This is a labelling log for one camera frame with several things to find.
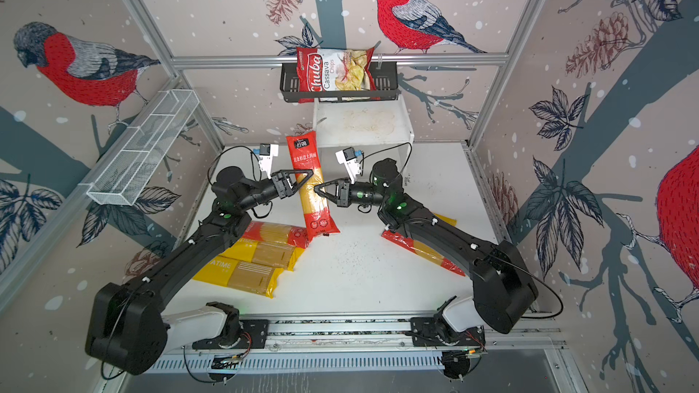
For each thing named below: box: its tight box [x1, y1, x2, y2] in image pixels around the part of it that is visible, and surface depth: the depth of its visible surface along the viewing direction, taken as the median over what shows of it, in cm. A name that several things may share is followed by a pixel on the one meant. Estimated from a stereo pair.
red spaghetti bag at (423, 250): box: [381, 230, 466, 277], surface depth 90 cm
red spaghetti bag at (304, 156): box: [285, 130, 341, 242], surface depth 70 cm
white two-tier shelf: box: [313, 94, 415, 163], surface depth 83 cm
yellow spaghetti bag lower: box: [192, 255, 284, 298], surface depth 84 cm
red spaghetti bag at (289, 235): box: [242, 221, 310, 250], surface depth 92 cm
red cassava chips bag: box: [295, 46, 381, 104], surface depth 89 cm
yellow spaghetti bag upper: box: [219, 238, 306, 272], surface depth 89 cm
